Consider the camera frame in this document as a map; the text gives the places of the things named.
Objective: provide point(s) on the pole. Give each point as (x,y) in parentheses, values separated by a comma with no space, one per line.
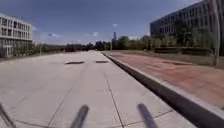
(216,33)

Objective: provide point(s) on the flat concrete slab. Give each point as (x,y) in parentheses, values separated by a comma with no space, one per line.
(74,62)
(101,61)

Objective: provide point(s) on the red brick ground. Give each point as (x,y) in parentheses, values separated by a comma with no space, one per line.
(186,75)

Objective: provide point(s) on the white building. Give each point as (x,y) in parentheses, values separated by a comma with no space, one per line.
(15,33)

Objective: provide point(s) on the low dark hedge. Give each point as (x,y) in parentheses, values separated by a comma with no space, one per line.
(180,50)

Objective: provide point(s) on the low concrete kerb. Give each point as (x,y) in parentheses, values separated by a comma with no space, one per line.
(160,90)

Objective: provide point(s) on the large dark building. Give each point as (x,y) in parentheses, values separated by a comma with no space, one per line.
(186,23)

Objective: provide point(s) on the line of trees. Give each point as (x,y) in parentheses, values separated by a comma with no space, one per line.
(100,45)

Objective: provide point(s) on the grass strip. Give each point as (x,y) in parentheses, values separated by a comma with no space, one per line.
(193,58)

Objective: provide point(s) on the pale concrete slab pavement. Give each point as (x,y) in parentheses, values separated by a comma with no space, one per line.
(83,86)

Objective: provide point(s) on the robot's own part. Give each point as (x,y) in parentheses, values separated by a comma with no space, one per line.
(146,116)
(80,116)

